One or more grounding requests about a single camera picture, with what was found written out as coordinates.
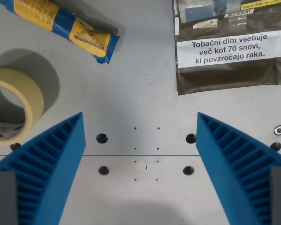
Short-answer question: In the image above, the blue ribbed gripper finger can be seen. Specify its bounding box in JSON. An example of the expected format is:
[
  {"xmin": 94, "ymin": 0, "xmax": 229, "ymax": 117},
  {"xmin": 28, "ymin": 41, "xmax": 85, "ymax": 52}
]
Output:
[
  {"xmin": 195, "ymin": 112, "xmax": 281, "ymax": 225},
  {"xmin": 0, "ymin": 112, "xmax": 87, "ymax": 225}
]

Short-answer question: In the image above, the blue and yellow bag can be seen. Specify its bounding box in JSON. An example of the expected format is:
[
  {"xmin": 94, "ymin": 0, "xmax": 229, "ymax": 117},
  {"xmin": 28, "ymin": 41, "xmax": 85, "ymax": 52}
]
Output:
[{"xmin": 0, "ymin": 0, "xmax": 121, "ymax": 65}]

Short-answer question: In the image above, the beige masking tape roll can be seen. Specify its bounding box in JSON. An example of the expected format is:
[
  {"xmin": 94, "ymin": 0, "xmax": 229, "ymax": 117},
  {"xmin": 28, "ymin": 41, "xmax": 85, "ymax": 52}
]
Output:
[{"xmin": 0, "ymin": 68, "xmax": 45, "ymax": 146}]

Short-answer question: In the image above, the dark tobacco pouch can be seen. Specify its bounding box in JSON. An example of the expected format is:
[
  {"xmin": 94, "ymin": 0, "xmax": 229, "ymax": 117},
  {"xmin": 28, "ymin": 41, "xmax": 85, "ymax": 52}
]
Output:
[{"xmin": 172, "ymin": 0, "xmax": 281, "ymax": 96}]

